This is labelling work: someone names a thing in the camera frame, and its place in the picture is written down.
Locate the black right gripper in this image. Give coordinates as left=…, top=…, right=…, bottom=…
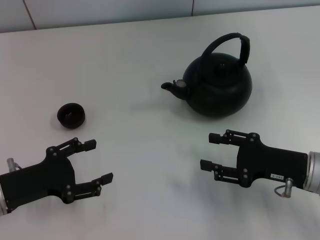
left=199, top=129, right=309, bottom=189

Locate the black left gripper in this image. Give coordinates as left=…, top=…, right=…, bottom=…
left=0, top=136, right=114, bottom=215

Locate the small black teacup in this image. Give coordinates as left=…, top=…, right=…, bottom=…
left=56, top=102, right=86, bottom=130

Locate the black round teapot with handle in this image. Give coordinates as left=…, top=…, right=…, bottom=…
left=160, top=31, right=253, bottom=118

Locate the right wrist cable with plug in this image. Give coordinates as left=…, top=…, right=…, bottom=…
left=273, top=177, right=293, bottom=199

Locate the silver left wrist cable plug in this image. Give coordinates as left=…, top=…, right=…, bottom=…
left=6, top=157, right=22, bottom=173

